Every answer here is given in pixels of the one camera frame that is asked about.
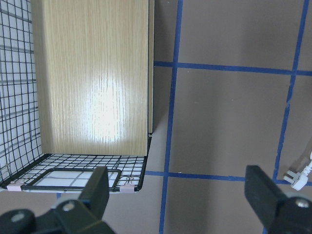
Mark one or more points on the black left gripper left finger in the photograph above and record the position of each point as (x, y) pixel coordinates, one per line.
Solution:
(74, 216)

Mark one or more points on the light wooden board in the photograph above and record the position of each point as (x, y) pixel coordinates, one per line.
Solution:
(93, 61)

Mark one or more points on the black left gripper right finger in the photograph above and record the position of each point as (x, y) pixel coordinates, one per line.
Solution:
(278, 212)

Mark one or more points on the wire grid fabric basket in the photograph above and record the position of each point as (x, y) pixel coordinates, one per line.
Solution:
(23, 164)

